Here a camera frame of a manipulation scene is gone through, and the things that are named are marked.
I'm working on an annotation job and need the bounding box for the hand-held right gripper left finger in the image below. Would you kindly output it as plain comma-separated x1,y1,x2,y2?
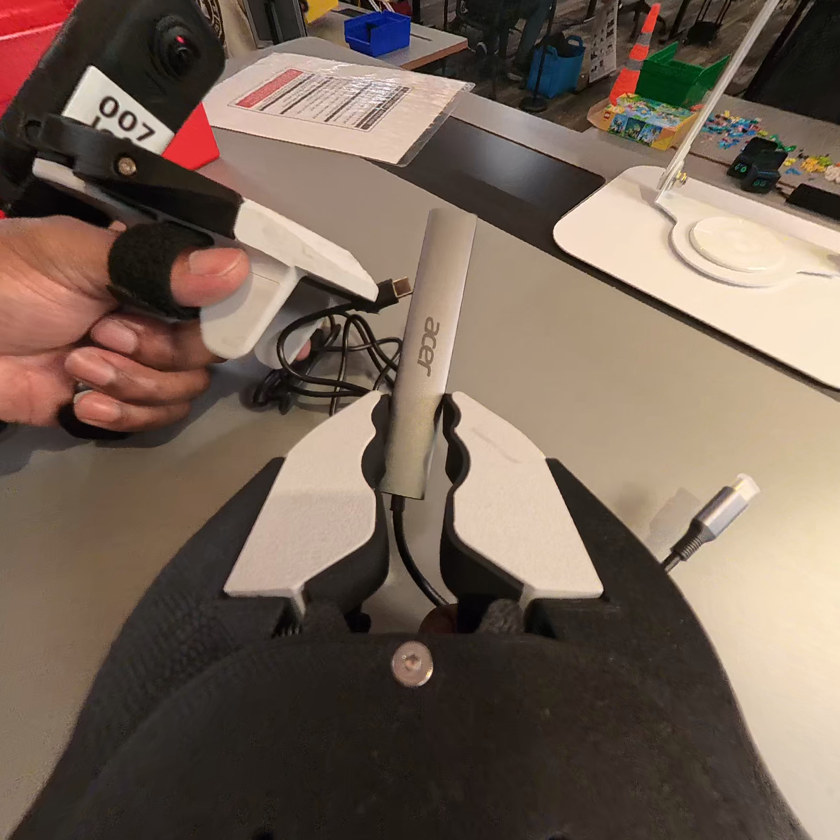
223,390,395,621

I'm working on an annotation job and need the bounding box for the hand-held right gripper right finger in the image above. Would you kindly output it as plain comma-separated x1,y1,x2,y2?
441,392,605,611

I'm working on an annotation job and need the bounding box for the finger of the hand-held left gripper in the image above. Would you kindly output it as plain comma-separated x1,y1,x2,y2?
233,199,383,304
199,271,329,363

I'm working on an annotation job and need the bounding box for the black usb-c cable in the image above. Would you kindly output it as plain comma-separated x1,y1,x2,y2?
252,276,414,416

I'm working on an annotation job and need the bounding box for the silver usb hub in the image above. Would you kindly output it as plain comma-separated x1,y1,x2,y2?
379,210,478,494

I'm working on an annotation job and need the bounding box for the hub cable with grey plug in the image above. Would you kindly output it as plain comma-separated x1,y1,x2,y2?
390,472,762,608

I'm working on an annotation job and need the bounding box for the person's left hand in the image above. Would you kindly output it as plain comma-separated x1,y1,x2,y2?
0,214,251,434

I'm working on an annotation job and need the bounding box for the red plastic bin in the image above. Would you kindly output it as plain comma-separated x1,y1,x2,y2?
0,0,221,173

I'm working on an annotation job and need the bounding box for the laminated paper sheet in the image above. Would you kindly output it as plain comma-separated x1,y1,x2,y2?
203,52,475,165

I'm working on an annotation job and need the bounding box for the black desk mat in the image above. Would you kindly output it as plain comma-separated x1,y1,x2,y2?
387,108,606,258

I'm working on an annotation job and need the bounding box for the blue plastic bin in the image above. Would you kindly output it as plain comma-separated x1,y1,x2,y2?
343,10,412,57

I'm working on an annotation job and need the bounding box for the grey side table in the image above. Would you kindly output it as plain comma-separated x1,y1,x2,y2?
308,0,468,70

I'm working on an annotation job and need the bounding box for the blue bag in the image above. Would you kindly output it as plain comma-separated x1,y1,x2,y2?
527,33,585,99

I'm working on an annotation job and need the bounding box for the white picture sign board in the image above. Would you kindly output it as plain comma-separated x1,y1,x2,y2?
587,13,619,84

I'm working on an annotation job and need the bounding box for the colourful toy brick box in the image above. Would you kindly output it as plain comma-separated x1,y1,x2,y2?
586,92,700,151

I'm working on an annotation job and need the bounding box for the orange traffic cone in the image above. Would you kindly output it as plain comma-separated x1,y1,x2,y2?
610,3,662,106

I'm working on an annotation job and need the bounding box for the green plastic bin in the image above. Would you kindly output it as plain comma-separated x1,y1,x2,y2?
635,42,731,110

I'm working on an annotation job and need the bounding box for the black gadget with green lights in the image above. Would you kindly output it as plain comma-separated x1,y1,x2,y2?
727,136,788,191

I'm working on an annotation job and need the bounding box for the black phone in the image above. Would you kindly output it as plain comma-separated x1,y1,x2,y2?
785,184,840,221

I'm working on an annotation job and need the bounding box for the pile of colourful toy bricks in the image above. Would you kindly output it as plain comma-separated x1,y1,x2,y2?
699,108,840,186

